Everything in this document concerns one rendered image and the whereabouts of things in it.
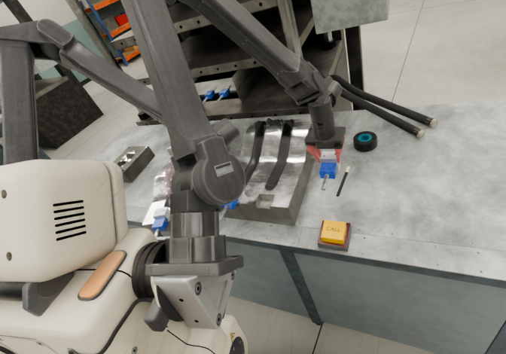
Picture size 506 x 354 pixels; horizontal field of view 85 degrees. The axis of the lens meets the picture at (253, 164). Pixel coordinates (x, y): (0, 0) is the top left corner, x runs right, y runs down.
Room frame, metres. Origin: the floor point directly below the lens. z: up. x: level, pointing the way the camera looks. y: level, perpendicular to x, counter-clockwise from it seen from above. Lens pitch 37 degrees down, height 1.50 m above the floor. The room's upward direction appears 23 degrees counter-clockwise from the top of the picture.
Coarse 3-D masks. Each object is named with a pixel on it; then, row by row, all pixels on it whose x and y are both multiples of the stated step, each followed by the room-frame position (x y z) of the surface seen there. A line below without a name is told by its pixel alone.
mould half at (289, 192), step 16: (272, 128) 0.90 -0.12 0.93; (304, 128) 0.82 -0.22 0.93; (272, 144) 0.84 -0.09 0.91; (304, 144) 0.76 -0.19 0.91; (240, 160) 0.86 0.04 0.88; (272, 160) 0.78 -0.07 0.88; (288, 160) 0.75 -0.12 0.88; (304, 160) 0.71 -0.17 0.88; (256, 176) 0.73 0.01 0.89; (288, 176) 0.67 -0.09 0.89; (304, 176) 0.68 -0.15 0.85; (256, 192) 0.66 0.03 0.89; (272, 192) 0.63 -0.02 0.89; (288, 192) 0.60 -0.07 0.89; (304, 192) 0.66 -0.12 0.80; (240, 208) 0.64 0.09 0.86; (256, 208) 0.61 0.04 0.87; (272, 208) 0.58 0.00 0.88; (288, 208) 0.55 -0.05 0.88; (288, 224) 0.56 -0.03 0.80
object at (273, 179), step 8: (272, 120) 0.93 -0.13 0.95; (280, 120) 0.91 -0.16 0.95; (256, 128) 0.94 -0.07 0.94; (264, 128) 0.91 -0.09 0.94; (288, 128) 0.92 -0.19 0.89; (256, 136) 0.91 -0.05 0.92; (288, 136) 0.84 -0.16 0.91; (256, 144) 0.88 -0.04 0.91; (280, 144) 0.82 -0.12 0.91; (288, 144) 0.80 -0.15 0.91; (256, 152) 0.86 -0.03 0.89; (280, 152) 0.80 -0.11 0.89; (256, 160) 0.82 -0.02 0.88; (280, 160) 0.77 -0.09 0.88; (248, 168) 0.80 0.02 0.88; (280, 168) 0.73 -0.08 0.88; (248, 176) 0.76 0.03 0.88; (272, 176) 0.71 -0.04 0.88; (280, 176) 0.69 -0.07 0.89; (272, 184) 0.67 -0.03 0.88
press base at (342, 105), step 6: (342, 54) 1.81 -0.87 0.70; (342, 60) 1.79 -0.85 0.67; (336, 66) 1.63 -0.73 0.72; (342, 66) 1.77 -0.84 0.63; (336, 72) 1.59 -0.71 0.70; (342, 72) 1.75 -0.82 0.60; (342, 102) 1.64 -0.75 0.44; (348, 102) 1.82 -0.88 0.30; (336, 108) 1.48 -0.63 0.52; (342, 108) 1.62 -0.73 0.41; (348, 108) 1.80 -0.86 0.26
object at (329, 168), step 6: (324, 156) 0.61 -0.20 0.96; (330, 156) 0.60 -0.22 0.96; (324, 162) 0.60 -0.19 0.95; (330, 162) 0.59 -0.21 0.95; (336, 162) 0.58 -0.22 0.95; (324, 168) 0.58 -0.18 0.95; (330, 168) 0.57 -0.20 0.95; (336, 168) 0.57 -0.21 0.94; (324, 174) 0.56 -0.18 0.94; (330, 174) 0.55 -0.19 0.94; (336, 174) 0.56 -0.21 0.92; (324, 180) 0.54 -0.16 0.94; (324, 186) 0.52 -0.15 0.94
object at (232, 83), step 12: (228, 72) 1.60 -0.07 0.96; (240, 72) 1.60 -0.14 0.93; (252, 72) 1.71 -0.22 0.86; (204, 84) 1.62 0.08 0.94; (216, 84) 1.58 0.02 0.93; (228, 84) 1.53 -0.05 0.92; (240, 84) 1.56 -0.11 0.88; (252, 84) 1.67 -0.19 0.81; (216, 96) 1.60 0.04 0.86; (228, 96) 1.55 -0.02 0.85; (240, 96) 1.52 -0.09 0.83
